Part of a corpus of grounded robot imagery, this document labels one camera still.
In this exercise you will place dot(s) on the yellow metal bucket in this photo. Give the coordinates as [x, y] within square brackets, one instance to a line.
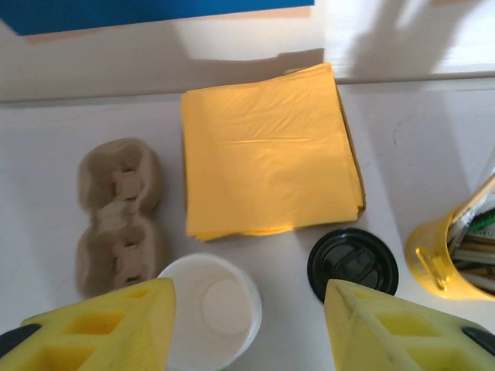
[429, 247]

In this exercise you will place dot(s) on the stacked paper coffee cups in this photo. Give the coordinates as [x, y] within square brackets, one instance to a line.
[224, 305]

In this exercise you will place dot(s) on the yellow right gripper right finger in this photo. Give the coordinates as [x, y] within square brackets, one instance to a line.
[406, 336]

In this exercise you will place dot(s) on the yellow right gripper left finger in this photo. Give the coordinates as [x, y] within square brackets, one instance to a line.
[96, 332]

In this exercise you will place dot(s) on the wrapped straws bundle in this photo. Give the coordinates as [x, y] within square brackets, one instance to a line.
[475, 239]

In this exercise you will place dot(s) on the black cup lid stack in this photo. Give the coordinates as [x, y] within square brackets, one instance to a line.
[348, 263]

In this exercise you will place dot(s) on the pulp cup carrier stack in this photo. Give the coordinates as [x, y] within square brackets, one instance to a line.
[100, 251]

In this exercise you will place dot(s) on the yellow napkin stack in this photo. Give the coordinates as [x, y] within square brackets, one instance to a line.
[267, 154]

